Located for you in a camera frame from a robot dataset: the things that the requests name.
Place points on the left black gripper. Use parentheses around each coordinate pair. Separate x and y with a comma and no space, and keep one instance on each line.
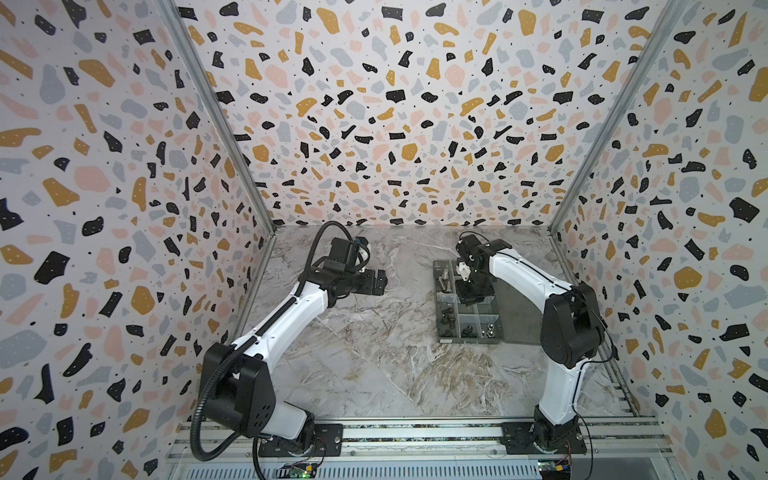
(368,287)

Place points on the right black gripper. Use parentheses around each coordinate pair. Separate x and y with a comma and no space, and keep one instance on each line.
(470,291)

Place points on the clear plastic organizer box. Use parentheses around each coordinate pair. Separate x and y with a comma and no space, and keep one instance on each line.
(506,316)

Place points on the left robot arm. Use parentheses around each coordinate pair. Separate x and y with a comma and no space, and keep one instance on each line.
(237,390)

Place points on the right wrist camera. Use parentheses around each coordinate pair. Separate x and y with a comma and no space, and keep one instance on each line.
(463,270)

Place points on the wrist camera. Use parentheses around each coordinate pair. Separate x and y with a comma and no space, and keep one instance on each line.
(463,270)
(363,254)

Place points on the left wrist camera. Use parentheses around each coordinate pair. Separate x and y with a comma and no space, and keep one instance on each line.
(363,254)

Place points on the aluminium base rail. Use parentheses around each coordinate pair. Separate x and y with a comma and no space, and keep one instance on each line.
(443,448)

